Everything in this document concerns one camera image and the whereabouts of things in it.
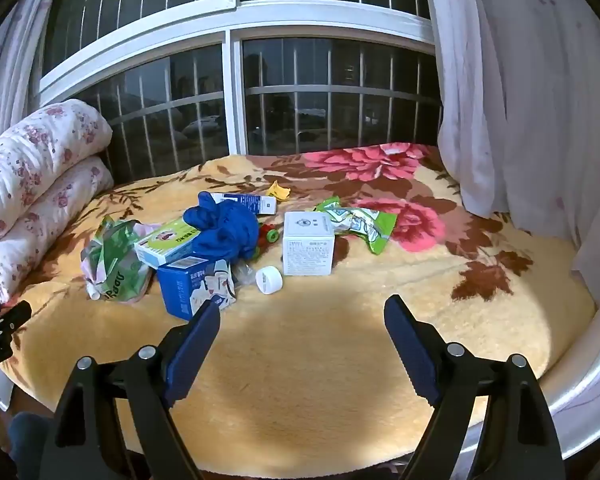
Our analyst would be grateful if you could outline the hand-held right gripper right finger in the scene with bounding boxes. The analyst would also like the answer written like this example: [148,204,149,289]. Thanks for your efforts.
[383,294,567,480]

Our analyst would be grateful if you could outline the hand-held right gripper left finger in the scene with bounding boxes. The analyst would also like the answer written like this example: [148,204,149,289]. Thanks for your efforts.
[39,299,222,480]

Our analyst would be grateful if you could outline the blue milk carton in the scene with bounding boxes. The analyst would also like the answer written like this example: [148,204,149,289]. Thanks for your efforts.
[157,255,237,322]

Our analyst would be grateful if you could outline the green and white carton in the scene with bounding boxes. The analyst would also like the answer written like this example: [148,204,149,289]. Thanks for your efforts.
[134,218,206,268]

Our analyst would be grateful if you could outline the green snack bag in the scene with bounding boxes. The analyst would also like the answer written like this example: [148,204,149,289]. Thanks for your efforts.
[81,215,153,303]

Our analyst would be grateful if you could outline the blue cloth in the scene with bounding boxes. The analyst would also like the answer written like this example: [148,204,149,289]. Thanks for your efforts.
[182,192,261,263]

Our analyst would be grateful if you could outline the white cube box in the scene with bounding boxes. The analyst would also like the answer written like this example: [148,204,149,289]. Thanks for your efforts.
[282,211,337,277]

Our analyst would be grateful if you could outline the yellow floral plush blanket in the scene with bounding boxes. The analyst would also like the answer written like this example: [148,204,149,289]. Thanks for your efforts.
[0,142,597,461]

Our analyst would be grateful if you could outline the dark blue clothing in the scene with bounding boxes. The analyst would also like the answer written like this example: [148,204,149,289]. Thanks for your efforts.
[7,411,53,463]

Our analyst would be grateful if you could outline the white bottle cap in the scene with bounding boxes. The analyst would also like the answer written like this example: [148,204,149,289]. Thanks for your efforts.
[255,266,284,295]

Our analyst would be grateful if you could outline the green and yellow snack wrapper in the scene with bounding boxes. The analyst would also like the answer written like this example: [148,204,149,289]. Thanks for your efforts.
[314,197,398,256]

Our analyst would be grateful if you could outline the red and green toy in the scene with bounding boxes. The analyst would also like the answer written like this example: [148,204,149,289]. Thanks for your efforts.
[256,223,280,248]

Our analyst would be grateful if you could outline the folded pink floral quilt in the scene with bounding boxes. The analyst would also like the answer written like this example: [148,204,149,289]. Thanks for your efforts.
[0,99,115,306]

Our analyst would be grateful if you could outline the blue and white box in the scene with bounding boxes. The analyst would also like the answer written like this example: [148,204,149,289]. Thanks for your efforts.
[210,192,277,216]

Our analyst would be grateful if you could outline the metal window security bars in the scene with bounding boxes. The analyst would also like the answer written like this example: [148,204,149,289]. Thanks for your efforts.
[55,0,441,176]

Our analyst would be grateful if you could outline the white window frame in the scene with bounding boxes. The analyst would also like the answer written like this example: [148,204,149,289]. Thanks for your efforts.
[39,0,443,183]

